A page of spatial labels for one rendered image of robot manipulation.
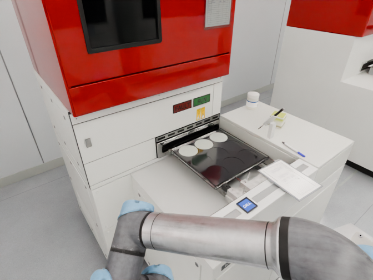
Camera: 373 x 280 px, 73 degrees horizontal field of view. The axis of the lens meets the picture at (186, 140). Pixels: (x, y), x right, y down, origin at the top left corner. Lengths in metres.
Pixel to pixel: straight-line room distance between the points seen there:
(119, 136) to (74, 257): 1.16
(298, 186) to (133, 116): 0.76
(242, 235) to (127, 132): 0.86
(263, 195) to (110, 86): 0.72
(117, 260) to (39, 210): 2.00
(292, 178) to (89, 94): 0.86
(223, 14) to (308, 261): 1.08
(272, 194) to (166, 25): 0.78
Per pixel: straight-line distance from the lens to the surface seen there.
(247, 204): 0.98
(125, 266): 0.57
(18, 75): 2.54
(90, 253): 2.09
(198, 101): 1.37
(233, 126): 1.47
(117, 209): 1.44
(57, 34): 0.94
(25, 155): 2.83
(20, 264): 2.25
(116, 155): 1.23
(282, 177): 1.12
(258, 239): 0.44
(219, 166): 1.23
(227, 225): 0.47
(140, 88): 1.09
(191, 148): 1.33
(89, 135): 1.13
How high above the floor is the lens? 1.67
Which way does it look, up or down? 33 degrees down
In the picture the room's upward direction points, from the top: straight up
